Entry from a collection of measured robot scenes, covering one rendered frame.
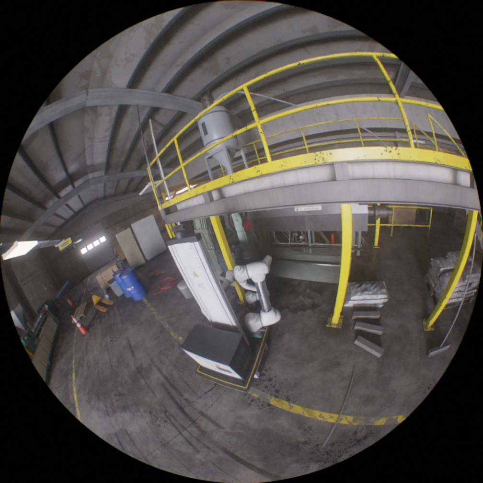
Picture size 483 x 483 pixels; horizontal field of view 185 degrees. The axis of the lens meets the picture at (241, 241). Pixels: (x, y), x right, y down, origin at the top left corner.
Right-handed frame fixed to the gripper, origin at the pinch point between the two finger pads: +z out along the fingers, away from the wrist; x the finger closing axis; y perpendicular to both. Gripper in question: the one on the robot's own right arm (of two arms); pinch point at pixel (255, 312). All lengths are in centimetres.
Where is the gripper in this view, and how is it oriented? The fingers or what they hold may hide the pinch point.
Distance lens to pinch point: 208.8
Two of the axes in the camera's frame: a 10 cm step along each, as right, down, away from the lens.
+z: 2.7, 8.9, 3.6
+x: 9.0, -1.0, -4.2
